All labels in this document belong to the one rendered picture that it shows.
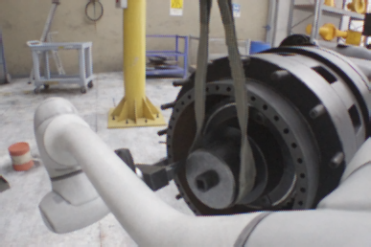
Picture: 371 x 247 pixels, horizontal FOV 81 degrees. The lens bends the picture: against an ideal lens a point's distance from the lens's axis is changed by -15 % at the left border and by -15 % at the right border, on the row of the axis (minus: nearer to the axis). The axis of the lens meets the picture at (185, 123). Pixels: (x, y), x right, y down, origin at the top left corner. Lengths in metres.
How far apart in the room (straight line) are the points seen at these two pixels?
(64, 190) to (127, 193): 0.26
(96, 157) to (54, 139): 0.15
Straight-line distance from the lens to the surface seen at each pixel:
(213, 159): 0.52
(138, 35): 2.98
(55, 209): 0.55
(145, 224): 0.28
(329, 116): 0.51
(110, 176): 0.34
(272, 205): 0.67
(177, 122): 0.66
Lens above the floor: 1.16
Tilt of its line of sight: 22 degrees down
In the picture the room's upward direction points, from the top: 3 degrees clockwise
